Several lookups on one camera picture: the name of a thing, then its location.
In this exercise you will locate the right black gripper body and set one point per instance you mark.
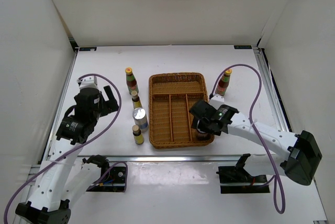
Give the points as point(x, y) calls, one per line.
point(204, 127)

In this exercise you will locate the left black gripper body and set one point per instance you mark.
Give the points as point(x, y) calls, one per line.
point(105, 107)

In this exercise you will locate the brown jar white lid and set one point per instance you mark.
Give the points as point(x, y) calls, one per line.
point(202, 136)

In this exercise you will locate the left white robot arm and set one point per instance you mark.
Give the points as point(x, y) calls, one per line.
point(53, 197)

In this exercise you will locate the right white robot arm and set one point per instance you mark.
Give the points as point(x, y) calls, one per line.
point(300, 152)

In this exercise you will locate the small brown cork bottle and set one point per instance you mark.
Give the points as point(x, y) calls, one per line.
point(136, 100)

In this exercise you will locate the red label sauce bottle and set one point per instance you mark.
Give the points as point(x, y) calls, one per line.
point(223, 83)

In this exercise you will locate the silver lid blue can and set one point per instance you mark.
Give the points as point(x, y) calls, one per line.
point(140, 117)

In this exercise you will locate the green label sauce bottle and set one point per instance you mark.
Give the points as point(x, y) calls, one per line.
point(131, 80)

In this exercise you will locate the woven wicker divided basket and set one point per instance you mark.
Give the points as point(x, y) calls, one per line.
point(171, 95)

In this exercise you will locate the small yellow cork bottle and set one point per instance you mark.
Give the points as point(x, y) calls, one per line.
point(137, 134)

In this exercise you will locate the left blue table label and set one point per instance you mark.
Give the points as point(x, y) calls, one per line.
point(85, 49)

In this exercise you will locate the blue table label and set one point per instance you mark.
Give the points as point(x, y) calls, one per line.
point(85, 49)
point(242, 47)

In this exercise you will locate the right blue table label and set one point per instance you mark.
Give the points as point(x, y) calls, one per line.
point(242, 47)

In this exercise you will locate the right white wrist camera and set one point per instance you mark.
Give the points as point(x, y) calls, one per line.
point(216, 101)

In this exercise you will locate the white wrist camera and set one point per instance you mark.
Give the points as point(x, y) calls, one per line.
point(216, 101)
point(87, 82)

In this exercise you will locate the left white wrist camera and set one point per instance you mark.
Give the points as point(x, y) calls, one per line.
point(87, 82)

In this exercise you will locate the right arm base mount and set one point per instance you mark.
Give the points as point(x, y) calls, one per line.
point(236, 180)

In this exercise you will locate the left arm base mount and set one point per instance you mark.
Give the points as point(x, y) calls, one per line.
point(113, 178)

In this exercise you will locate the front aluminium rail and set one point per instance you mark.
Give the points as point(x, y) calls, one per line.
point(183, 158)

